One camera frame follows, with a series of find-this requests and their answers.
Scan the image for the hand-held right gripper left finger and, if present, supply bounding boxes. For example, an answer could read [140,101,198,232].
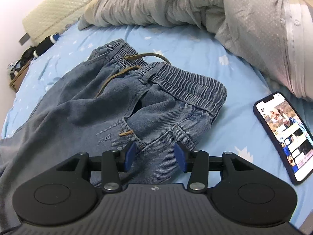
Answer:
[56,141,136,192]

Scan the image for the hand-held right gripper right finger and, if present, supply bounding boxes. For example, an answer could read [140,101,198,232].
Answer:
[174,141,255,192]

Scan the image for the blue denim pants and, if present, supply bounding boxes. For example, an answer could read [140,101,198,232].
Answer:
[0,38,227,233]

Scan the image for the bed with blue star sheet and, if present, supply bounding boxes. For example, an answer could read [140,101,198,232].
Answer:
[0,24,313,230]

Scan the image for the smartphone with lit screen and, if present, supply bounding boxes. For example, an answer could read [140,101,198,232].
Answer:
[253,92,313,185]

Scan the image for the wooden nightstand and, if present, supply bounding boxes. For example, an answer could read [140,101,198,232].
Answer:
[8,61,31,93]

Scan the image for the black bolster pillow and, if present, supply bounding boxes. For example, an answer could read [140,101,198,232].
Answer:
[33,33,60,58]

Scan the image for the black garment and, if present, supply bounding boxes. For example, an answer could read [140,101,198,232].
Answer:
[21,46,37,64]

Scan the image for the blue cloth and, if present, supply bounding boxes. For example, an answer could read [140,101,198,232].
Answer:
[7,61,23,76]

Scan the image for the grey duvet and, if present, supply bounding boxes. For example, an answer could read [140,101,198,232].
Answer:
[78,0,313,101]

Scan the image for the cream quilted headboard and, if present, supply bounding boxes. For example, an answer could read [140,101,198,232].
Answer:
[22,0,123,42]

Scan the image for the grey wall plate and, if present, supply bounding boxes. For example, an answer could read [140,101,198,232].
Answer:
[18,33,31,46]

